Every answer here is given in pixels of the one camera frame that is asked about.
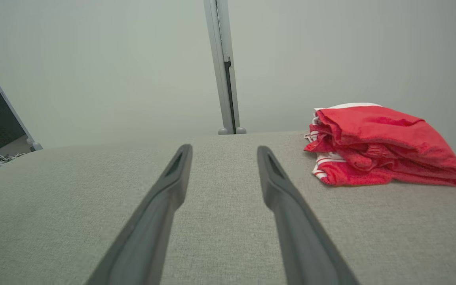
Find red shorts white hem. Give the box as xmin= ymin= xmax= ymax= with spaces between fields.
xmin=314 ymin=103 xmax=456 ymax=184

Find red basketball jersey white trim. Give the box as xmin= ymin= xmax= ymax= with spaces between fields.
xmin=304 ymin=123 xmax=395 ymax=187

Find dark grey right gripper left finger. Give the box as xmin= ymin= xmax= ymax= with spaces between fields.
xmin=85 ymin=144 xmax=193 ymax=285

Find grey metal stand leg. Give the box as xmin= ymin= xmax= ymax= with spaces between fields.
xmin=0 ymin=43 xmax=43 ymax=152

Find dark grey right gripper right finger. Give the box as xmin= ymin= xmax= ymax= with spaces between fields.
xmin=257 ymin=146 xmax=359 ymax=285

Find grey partition post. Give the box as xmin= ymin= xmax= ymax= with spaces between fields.
xmin=203 ymin=0 xmax=241 ymax=135

